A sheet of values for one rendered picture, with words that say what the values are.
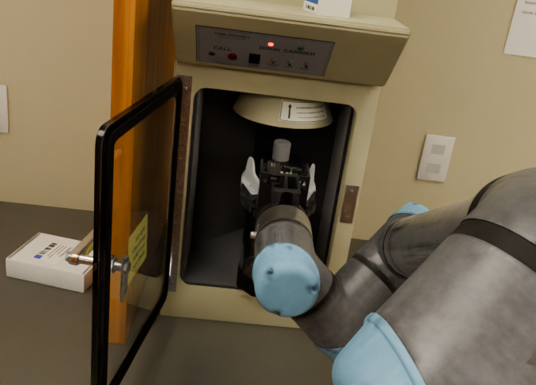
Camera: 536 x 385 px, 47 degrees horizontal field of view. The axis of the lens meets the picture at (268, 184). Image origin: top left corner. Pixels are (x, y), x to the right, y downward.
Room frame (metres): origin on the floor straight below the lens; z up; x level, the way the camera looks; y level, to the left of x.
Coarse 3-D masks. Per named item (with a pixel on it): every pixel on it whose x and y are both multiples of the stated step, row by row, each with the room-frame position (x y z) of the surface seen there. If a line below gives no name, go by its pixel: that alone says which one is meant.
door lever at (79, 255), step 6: (90, 234) 0.72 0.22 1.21; (84, 240) 0.70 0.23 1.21; (90, 240) 0.70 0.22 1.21; (78, 246) 0.68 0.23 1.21; (84, 246) 0.68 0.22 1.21; (90, 246) 0.69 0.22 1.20; (72, 252) 0.66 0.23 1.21; (78, 252) 0.67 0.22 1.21; (84, 252) 0.67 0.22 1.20; (90, 252) 0.69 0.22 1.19; (66, 258) 0.66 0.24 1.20; (72, 258) 0.66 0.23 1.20; (78, 258) 0.66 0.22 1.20; (84, 258) 0.66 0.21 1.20; (90, 258) 0.66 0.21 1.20; (72, 264) 0.66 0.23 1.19; (78, 264) 0.66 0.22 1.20; (84, 264) 0.66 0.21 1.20; (90, 264) 0.66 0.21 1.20
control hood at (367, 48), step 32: (192, 0) 0.84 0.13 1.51; (224, 0) 0.89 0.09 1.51; (192, 32) 0.86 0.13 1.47; (256, 32) 0.85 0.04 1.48; (288, 32) 0.85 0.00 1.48; (320, 32) 0.84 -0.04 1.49; (352, 32) 0.84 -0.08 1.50; (384, 32) 0.84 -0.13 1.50; (352, 64) 0.89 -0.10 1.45; (384, 64) 0.89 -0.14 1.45
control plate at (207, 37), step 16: (208, 32) 0.85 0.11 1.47; (224, 32) 0.85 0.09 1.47; (240, 32) 0.85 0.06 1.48; (208, 48) 0.88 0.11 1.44; (224, 48) 0.88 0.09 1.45; (240, 48) 0.88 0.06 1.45; (256, 48) 0.87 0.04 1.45; (272, 48) 0.87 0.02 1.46; (288, 48) 0.87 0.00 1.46; (304, 48) 0.87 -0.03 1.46; (320, 48) 0.87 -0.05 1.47; (224, 64) 0.91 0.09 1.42; (240, 64) 0.90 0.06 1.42; (256, 64) 0.90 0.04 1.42; (272, 64) 0.90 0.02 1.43; (288, 64) 0.90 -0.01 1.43; (320, 64) 0.89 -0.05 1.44
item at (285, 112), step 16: (240, 96) 1.03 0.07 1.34; (256, 96) 0.99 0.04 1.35; (272, 96) 0.98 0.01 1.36; (240, 112) 1.00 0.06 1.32; (256, 112) 0.98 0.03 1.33; (272, 112) 0.97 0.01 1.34; (288, 112) 0.97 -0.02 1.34; (304, 112) 0.98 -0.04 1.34; (320, 112) 1.00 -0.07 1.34; (304, 128) 0.97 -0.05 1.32
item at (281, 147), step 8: (280, 144) 0.93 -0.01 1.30; (288, 144) 0.94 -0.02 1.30; (264, 152) 0.96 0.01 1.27; (272, 152) 0.97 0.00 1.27; (280, 152) 0.93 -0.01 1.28; (288, 152) 0.94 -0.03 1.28; (256, 160) 0.93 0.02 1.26; (264, 160) 0.93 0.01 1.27; (272, 160) 0.93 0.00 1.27; (280, 160) 0.93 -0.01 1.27; (288, 160) 0.94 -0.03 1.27; (296, 160) 0.95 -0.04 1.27; (256, 168) 0.92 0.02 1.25; (280, 168) 0.91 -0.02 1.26; (304, 168) 0.93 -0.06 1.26
